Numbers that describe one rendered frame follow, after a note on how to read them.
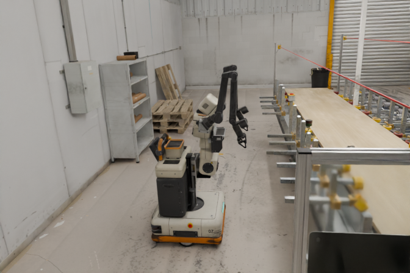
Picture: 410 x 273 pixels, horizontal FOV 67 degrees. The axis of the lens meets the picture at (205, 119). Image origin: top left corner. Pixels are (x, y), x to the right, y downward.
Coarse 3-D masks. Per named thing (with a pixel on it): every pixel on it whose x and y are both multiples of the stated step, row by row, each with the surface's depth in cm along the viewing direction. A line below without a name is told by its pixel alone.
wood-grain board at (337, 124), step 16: (304, 96) 480; (320, 96) 475; (336, 96) 470; (304, 112) 390; (320, 112) 387; (336, 112) 384; (352, 112) 380; (320, 128) 326; (336, 128) 324; (352, 128) 322; (368, 128) 319; (384, 128) 317; (320, 144) 284; (336, 144) 279; (352, 144) 277; (368, 144) 275; (384, 144) 274; (400, 144) 272
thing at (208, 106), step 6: (210, 96) 273; (204, 102) 268; (210, 102) 267; (216, 102) 270; (198, 108) 272; (204, 108) 269; (210, 108) 269; (216, 108) 268; (204, 114) 272; (210, 114) 270
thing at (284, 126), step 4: (272, 100) 556; (272, 104) 547; (276, 116) 472; (280, 116) 449; (280, 120) 431; (284, 120) 430; (280, 124) 423; (284, 124) 411; (284, 128) 396; (288, 128) 395; (284, 132) 380; (288, 132) 379; (288, 140) 352; (288, 148) 345; (292, 148) 328; (292, 156) 313
